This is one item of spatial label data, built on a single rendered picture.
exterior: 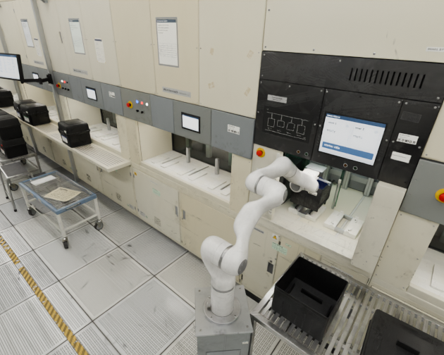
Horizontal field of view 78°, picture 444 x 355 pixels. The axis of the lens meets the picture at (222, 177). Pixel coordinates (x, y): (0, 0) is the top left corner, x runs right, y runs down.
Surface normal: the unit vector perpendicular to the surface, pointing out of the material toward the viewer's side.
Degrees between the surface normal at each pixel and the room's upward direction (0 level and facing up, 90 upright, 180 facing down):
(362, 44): 92
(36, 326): 0
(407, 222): 90
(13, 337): 0
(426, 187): 90
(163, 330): 0
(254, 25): 90
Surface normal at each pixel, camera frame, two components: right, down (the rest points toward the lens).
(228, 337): 0.10, 0.47
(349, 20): -0.64, 0.36
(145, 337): 0.04, -0.88
